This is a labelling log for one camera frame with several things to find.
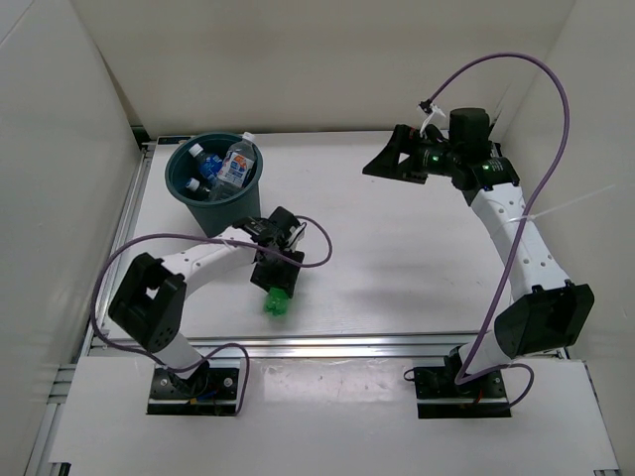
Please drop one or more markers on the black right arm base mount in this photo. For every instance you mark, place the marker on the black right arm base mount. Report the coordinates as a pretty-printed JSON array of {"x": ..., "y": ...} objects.
[{"x": 439, "y": 397}]

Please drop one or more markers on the aluminium table frame rail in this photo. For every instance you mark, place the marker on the aluminium table frame rail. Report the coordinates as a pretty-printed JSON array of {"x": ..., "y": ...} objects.
[{"x": 404, "y": 273}]

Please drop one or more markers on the clear bottle orange blue label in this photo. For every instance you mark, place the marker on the clear bottle orange blue label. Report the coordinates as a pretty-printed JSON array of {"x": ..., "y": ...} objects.
[{"x": 237, "y": 166}]

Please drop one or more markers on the green plastic soda bottle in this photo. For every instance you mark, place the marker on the green plastic soda bottle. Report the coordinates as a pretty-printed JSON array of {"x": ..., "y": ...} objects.
[{"x": 277, "y": 302}]

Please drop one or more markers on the dark green plastic bin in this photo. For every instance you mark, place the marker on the dark green plastic bin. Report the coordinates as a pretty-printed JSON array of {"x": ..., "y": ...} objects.
[{"x": 213, "y": 216}]

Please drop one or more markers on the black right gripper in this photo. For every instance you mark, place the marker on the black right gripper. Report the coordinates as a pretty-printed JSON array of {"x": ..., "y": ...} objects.
[{"x": 386, "y": 163}]

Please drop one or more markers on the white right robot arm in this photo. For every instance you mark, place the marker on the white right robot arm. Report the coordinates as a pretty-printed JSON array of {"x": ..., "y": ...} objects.
[{"x": 548, "y": 310}]

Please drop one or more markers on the clear unlabelled plastic bottle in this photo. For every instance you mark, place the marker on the clear unlabelled plastic bottle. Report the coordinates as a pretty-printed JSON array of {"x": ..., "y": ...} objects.
[{"x": 203, "y": 190}]

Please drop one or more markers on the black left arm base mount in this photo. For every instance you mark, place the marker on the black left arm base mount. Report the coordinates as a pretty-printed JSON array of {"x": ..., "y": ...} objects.
[{"x": 213, "y": 390}]

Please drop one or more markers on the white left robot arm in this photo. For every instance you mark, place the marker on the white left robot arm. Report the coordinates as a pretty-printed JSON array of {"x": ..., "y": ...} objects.
[{"x": 149, "y": 303}]

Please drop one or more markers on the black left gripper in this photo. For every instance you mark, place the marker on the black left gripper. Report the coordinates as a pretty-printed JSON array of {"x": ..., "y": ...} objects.
[{"x": 287, "y": 278}]

